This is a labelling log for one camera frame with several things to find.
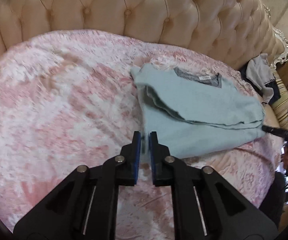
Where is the light blue sweater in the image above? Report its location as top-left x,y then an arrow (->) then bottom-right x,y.
131,64 -> 265,159

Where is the striped gold cushion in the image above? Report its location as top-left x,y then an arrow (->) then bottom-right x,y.
272,69 -> 288,129

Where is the dark navy garment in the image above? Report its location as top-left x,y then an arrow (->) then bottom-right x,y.
239,65 -> 281,105

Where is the grey garment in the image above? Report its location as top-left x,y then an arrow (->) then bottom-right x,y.
246,53 -> 275,105

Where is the pink floral lace sofa cover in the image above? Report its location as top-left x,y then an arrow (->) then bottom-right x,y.
0,30 -> 283,239

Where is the tufted peach leather sofa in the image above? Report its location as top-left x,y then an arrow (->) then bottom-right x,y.
0,0 -> 288,69

